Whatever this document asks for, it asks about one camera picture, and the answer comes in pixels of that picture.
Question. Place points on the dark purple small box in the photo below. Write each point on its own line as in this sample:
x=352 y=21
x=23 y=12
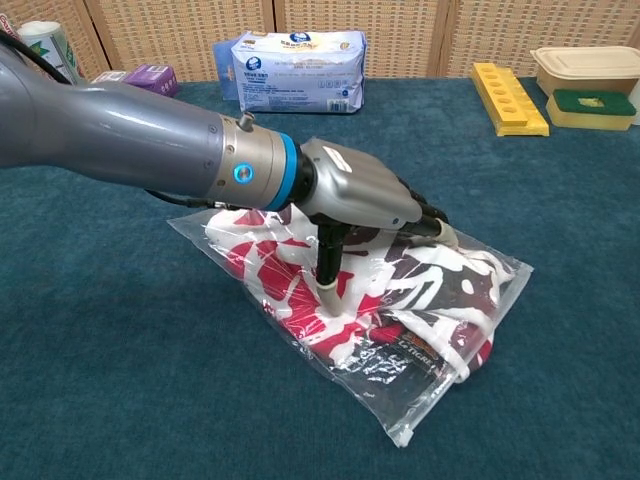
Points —
x=155 y=79

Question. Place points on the beige lidded lunch box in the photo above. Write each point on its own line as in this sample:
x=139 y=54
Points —
x=585 y=67

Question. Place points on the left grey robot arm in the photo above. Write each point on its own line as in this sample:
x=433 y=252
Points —
x=125 y=135

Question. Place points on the red white black garment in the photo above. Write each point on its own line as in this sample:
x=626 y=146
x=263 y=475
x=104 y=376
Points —
x=425 y=280

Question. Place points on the yellow tray with round holes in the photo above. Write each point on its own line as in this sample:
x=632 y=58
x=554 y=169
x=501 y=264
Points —
x=507 y=102

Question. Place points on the clear plastic zip bag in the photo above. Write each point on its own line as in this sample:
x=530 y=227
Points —
x=450 y=400

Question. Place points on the green yellow sponge box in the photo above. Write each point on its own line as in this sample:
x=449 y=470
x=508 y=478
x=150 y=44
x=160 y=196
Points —
x=590 y=110

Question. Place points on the teal carpet table cover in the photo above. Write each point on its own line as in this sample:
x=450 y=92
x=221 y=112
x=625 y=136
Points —
x=125 y=350

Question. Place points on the white green round canister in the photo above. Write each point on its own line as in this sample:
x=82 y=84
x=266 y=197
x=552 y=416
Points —
x=50 y=47

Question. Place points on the wicker folding screen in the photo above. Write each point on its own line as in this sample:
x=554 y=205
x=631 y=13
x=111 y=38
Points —
x=400 y=35

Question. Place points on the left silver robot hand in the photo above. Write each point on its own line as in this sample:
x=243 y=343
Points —
x=360 y=190

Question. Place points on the white blue tissue pack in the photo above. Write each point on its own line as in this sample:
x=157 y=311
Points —
x=295 y=75

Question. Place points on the light purple small box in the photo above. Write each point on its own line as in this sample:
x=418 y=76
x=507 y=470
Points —
x=107 y=76

